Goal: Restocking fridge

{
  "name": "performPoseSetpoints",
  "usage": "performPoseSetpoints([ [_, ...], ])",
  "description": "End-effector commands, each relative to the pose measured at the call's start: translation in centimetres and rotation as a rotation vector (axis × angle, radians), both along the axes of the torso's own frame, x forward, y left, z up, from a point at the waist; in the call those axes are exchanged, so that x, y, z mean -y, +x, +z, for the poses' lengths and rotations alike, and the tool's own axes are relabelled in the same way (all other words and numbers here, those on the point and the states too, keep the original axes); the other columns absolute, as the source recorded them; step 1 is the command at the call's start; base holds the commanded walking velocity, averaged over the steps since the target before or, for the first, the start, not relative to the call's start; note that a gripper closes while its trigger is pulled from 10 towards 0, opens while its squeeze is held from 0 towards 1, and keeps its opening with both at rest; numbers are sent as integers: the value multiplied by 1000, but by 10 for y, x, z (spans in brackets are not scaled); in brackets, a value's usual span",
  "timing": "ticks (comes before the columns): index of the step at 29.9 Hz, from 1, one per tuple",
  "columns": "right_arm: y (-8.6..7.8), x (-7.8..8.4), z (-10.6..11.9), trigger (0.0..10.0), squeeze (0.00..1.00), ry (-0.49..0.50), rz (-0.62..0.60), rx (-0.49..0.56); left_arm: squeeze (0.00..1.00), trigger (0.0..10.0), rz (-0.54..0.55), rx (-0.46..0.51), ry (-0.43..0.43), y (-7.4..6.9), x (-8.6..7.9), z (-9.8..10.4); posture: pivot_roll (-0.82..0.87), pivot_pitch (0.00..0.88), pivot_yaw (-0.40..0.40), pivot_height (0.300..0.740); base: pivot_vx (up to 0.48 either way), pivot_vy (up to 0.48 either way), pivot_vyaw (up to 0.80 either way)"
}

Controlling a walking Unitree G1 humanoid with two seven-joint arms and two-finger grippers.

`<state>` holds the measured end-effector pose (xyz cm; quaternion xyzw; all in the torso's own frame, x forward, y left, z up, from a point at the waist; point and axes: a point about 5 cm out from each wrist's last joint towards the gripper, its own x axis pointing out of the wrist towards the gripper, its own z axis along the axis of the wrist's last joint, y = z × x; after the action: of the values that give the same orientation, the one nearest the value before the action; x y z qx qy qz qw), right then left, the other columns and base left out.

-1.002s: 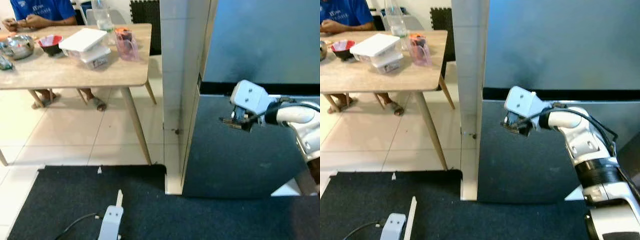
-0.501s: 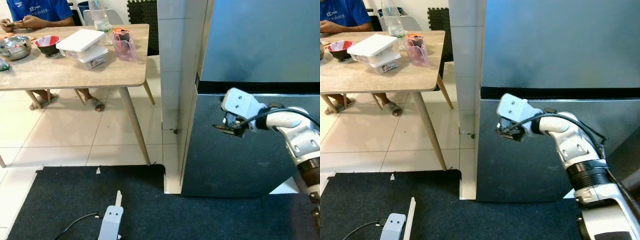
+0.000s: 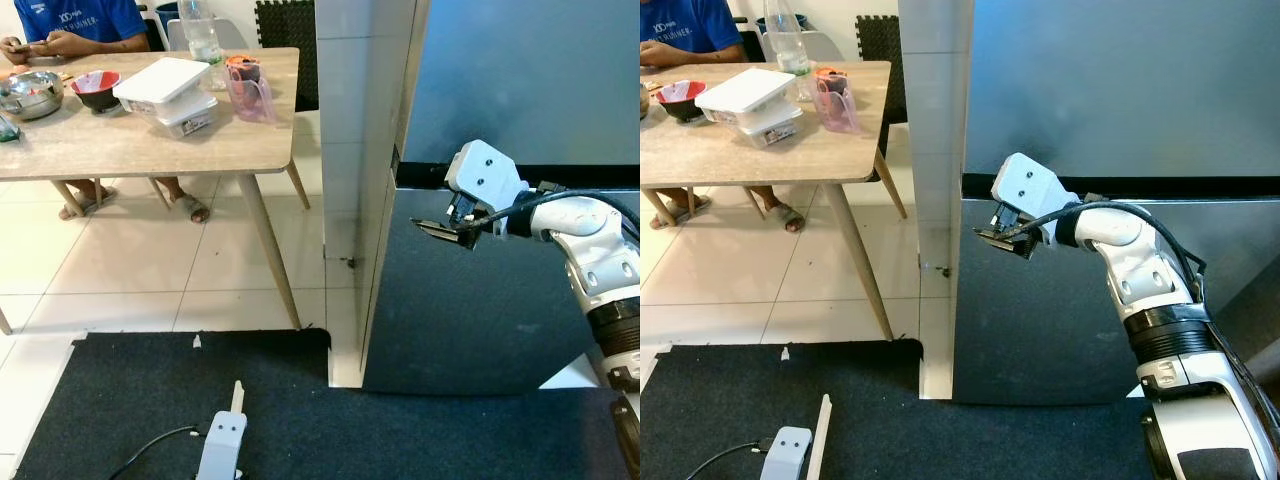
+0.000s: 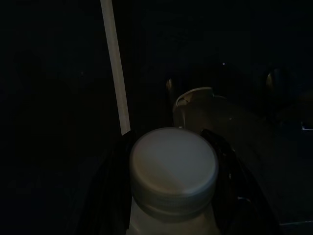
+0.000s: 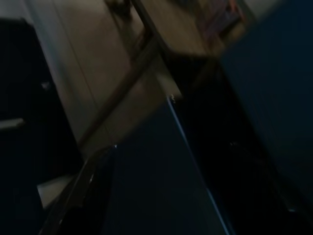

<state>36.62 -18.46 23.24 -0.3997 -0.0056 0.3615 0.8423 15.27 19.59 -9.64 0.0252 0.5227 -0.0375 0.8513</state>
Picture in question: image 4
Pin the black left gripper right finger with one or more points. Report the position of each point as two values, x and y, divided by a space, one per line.
234 186

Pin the small white capped bottle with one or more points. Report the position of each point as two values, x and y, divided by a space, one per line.
173 169

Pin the white vertical strip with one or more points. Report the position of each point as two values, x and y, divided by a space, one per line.
115 68

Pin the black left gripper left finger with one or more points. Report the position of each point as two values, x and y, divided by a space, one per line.
112 186

